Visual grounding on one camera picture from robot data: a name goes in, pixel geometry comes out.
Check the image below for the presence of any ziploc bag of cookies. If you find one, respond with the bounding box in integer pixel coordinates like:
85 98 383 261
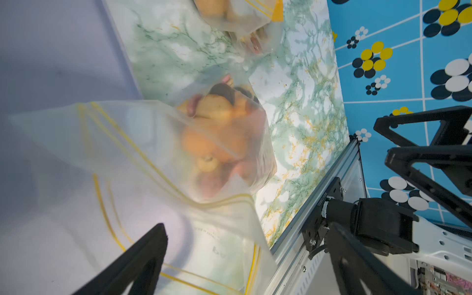
9 75 279 295
194 0 283 57

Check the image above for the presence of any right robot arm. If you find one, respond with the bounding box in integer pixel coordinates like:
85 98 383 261
301 106 472 280

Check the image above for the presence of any aluminium front rail frame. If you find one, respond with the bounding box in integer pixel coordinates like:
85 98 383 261
265 138 366 295

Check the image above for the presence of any lilac plastic tray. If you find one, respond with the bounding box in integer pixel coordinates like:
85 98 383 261
0 0 207 295

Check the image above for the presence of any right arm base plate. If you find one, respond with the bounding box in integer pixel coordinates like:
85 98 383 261
301 177 344 259

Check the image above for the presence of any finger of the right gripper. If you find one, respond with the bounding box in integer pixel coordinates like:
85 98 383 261
374 106 472 147
385 145 472 227

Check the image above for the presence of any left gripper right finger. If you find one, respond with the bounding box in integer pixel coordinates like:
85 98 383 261
325 222 419 295

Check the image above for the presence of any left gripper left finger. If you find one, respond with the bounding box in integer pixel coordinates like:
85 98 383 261
75 223 168 295

